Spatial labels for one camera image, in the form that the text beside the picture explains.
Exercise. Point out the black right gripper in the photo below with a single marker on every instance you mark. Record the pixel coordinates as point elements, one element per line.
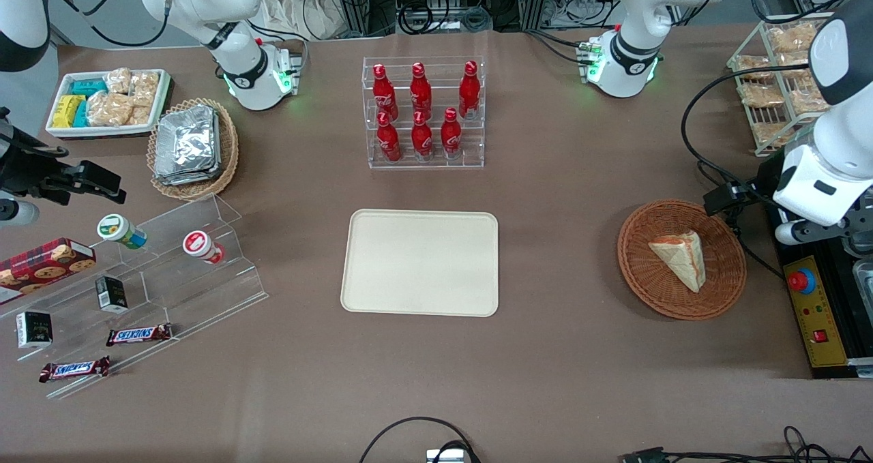
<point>28,170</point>

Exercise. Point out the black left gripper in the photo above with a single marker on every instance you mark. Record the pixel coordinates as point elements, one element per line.
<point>768,177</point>

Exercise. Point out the triangular sandwich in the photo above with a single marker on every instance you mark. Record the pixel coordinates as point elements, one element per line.
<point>682,258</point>

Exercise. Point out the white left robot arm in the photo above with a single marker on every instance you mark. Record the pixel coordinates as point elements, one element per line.
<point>638,13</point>

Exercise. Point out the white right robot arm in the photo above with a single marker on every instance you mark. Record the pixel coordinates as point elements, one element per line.
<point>204,3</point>

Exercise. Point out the white rectangular snack tray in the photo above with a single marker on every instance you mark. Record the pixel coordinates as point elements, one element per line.
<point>102,131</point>

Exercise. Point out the round brown wicker basket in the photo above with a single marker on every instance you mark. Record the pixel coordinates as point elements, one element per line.
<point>641,272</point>

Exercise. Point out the oval light wicker basket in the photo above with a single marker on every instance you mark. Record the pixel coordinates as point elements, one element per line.
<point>228,153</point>

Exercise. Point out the beige rectangular tray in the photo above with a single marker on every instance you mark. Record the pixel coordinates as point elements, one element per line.
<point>419,262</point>

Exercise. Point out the green lid cup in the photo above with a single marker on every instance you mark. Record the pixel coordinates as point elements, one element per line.
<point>116,228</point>

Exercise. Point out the teal snack packet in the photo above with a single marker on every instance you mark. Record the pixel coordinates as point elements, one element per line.
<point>81,115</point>
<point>89,87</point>

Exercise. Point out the clear bag rice crackers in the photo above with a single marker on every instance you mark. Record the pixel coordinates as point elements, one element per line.
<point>141,115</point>
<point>145,88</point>
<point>119,81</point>
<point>109,108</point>

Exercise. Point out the yellow snack packet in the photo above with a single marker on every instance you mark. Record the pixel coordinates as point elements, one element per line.
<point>67,111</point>

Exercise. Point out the clear bag fried snack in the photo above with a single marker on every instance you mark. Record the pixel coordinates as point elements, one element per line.
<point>761,95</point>
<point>754,64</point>
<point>794,61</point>
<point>808,101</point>
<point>774,132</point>
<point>791,38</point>

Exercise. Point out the silver foil pack stack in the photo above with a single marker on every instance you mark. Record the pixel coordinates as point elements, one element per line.
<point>187,146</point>

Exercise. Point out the red tartan cookie box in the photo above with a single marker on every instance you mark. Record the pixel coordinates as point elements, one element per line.
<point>41,265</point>

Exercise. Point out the small black carton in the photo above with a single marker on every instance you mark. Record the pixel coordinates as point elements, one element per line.
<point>111,294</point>
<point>34,329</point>

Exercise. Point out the red emergency stop button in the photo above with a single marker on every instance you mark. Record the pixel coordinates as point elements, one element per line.
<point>803,281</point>

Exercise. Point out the red lid cup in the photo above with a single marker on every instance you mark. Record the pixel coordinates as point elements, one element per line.
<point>199,245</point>

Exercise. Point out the clear acrylic stepped display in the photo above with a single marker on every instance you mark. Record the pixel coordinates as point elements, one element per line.
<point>170,292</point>

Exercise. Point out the brown snickers bar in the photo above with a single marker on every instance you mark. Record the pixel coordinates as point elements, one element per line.
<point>138,335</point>
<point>74,369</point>

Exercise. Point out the black box yellow control panel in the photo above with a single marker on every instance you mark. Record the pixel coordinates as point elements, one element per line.
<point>818,326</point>

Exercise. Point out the steel food container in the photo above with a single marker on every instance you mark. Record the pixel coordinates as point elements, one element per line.
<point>865,279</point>

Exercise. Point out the beige cloth bag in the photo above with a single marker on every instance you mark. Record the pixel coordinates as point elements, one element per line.
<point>300,6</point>

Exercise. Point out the red cola bottle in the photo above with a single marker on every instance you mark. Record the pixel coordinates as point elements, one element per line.
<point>383,91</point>
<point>421,89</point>
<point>451,138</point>
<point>469,89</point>
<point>389,142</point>
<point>422,140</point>

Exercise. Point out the clear acrylic bottle rack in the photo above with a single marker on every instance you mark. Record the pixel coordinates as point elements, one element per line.
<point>436,164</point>

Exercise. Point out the small silver device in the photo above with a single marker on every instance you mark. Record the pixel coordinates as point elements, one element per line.
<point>447,457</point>

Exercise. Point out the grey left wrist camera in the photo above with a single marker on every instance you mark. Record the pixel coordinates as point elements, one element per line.
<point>805,232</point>

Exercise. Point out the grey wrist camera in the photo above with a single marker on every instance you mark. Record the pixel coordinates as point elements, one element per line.
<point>17,213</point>
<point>805,232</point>

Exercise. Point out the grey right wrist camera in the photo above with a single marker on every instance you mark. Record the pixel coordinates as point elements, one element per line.
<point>17,213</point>

